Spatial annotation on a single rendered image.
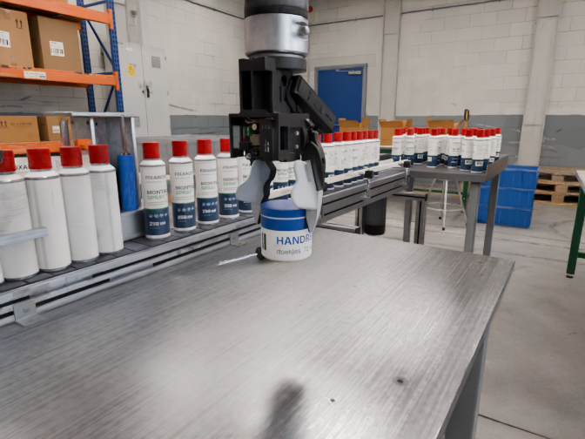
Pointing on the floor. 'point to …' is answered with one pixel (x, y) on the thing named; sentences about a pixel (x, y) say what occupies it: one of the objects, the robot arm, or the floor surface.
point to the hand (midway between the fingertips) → (286, 219)
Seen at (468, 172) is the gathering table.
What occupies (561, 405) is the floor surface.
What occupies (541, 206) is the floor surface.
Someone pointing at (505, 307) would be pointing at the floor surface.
